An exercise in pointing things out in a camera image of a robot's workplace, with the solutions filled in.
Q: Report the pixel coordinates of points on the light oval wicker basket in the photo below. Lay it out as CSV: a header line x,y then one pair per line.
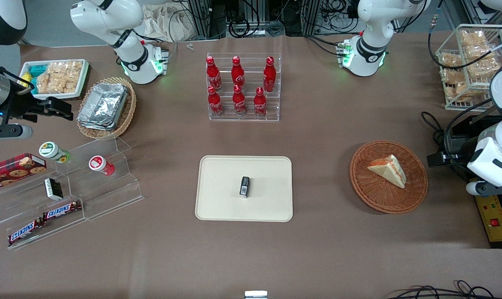
x,y
126,118

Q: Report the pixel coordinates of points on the Snickers chocolate bar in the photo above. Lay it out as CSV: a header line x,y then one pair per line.
x,y
24,231
62,210

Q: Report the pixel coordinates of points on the triangular sandwich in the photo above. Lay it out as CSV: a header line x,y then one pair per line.
x,y
390,172

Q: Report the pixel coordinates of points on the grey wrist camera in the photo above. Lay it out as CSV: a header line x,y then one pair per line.
x,y
481,189
14,132

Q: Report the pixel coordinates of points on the stacked aluminium foil containers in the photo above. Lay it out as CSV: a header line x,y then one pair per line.
x,y
103,106

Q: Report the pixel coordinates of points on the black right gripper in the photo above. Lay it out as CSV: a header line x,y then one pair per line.
x,y
19,106

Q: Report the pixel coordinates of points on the rice cracker bags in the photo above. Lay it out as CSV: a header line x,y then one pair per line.
x,y
57,77

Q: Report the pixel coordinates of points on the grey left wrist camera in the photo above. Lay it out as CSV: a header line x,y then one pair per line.
x,y
481,189

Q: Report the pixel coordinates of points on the beige cloth bag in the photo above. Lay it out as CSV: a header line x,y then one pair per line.
x,y
167,25

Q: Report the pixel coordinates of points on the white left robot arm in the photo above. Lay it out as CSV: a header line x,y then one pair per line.
x,y
371,41

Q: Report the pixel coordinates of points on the white rectangular tray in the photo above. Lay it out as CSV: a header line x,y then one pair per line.
x,y
47,96

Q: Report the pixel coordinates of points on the rice cracker bag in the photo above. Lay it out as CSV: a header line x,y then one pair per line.
x,y
481,54
454,77

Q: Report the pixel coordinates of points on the red cola bottle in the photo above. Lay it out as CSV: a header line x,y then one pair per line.
x,y
213,77
214,104
238,77
269,77
260,104
239,103

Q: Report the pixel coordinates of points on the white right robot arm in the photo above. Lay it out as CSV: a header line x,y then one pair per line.
x,y
126,54

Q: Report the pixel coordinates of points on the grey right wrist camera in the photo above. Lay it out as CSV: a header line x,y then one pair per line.
x,y
14,132

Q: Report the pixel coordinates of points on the black and white small box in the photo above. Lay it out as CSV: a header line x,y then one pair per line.
x,y
53,189

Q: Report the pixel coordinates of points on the yellow emergency stop box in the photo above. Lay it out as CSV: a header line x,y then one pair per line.
x,y
493,216

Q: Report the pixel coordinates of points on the yellow snack packet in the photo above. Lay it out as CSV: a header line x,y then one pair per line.
x,y
25,80

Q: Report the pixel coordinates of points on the clear acrylic step display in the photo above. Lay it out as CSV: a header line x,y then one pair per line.
x,y
109,195

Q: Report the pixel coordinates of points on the round brown wicker basket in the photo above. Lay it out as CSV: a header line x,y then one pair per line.
x,y
379,195

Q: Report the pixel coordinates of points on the green sunflower lid cup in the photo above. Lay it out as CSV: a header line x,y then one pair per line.
x,y
49,149

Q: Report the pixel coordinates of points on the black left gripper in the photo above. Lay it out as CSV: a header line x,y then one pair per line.
x,y
459,154

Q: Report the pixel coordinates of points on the red lid cup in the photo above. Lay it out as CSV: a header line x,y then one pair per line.
x,y
97,163

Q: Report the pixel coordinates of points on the red cookie box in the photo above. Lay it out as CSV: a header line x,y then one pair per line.
x,y
10,170

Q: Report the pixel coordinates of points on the white object with black edge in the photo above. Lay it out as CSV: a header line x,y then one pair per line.
x,y
255,295

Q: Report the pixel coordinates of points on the clear acrylic bottle rack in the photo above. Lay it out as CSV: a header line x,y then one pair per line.
x,y
275,109

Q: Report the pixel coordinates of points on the beige plastic tray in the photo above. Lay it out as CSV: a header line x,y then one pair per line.
x,y
221,195

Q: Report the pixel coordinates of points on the teal snack packets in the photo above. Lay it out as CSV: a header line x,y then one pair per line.
x,y
35,70

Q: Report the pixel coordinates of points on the aluminium profile frame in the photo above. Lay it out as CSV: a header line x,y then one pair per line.
x,y
311,16
201,20
483,12

